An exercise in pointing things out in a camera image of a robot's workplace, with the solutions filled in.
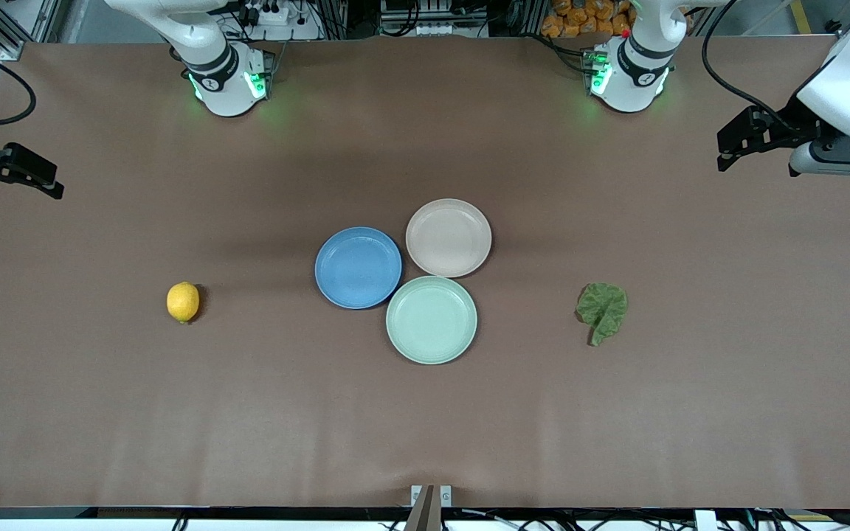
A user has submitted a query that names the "yellow lemon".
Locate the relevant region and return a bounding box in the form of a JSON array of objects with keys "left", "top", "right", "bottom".
[{"left": 166, "top": 281, "right": 201, "bottom": 324}]

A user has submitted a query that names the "green lettuce leaf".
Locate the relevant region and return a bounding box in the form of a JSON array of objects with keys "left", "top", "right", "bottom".
[{"left": 576, "top": 283, "right": 629, "bottom": 347}]

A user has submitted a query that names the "white power strip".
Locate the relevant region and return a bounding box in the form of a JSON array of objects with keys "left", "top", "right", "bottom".
[{"left": 237, "top": 0, "right": 322, "bottom": 41}]

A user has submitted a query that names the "pale beige round plate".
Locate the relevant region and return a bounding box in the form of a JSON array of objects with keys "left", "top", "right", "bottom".
[{"left": 405, "top": 198, "right": 493, "bottom": 279}]

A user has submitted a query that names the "white electronics unit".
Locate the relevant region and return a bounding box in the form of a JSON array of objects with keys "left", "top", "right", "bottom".
[{"left": 381, "top": 0, "right": 488, "bottom": 38}]

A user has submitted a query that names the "blue round plate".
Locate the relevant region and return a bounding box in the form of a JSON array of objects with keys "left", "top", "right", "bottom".
[{"left": 314, "top": 226, "right": 403, "bottom": 310}]

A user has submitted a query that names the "mint green round plate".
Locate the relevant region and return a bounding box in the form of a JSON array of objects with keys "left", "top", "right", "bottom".
[{"left": 385, "top": 276, "right": 478, "bottom": 365}]

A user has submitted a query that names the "brown bar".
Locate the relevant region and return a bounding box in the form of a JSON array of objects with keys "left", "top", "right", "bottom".
[{"left": 404, "top": 485, "right": 442, "bottom": 531}]

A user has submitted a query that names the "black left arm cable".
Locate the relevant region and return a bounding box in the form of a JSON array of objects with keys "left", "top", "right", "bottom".
[{"left": 701, "top": 0, "right": 795, "bottom": 126}]

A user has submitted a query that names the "aluminium frame strut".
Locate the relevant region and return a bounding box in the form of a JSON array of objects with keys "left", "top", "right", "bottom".
[{"left": 0, "top": 0, "right": 64, "bottom": 61}]

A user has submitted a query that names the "small metal bracket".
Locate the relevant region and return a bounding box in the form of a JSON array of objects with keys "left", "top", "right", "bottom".
[{"left": 410, "top": 485, "right": 453, "bottom": 508}]

